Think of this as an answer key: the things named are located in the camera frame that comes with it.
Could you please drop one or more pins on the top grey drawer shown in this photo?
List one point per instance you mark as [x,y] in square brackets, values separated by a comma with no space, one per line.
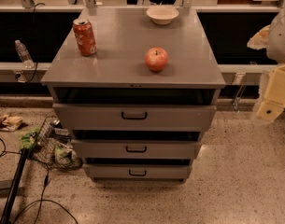
[174,118]

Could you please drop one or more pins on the bottom grey drawer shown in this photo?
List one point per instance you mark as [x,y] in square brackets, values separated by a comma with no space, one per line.
[136,172]

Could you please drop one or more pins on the white bowl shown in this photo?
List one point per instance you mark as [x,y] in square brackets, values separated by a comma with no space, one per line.
[162,15]

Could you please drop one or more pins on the grey drawer cabinet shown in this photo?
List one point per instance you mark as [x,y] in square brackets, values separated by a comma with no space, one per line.
[117,75]

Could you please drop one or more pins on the red apple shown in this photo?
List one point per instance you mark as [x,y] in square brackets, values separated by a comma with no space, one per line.
[156,59]

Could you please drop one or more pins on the clear plastic water bottle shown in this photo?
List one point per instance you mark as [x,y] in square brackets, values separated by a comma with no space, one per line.
[24,55]

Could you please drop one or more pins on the orange soda can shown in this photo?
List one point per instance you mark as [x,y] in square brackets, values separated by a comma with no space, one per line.
[84,35]

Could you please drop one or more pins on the wire mesh basket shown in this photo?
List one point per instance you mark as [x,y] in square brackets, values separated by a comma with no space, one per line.
[53,147]

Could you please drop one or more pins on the grey drawer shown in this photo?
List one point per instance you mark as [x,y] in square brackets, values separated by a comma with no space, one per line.
[136,172]
[174,118]
[135,150]

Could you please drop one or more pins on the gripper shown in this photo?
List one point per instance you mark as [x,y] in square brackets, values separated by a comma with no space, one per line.
[280,41]

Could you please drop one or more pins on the black metal pole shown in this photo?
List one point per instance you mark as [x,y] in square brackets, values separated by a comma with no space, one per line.
[14,187]

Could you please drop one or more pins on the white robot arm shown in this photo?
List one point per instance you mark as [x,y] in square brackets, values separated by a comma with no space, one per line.
[272,38]

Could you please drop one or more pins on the middle grey drawer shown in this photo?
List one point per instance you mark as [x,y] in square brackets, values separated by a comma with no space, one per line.
[135,150]

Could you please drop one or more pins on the crumpled snack bag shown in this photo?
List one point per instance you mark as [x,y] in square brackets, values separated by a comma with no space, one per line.
[10,123]

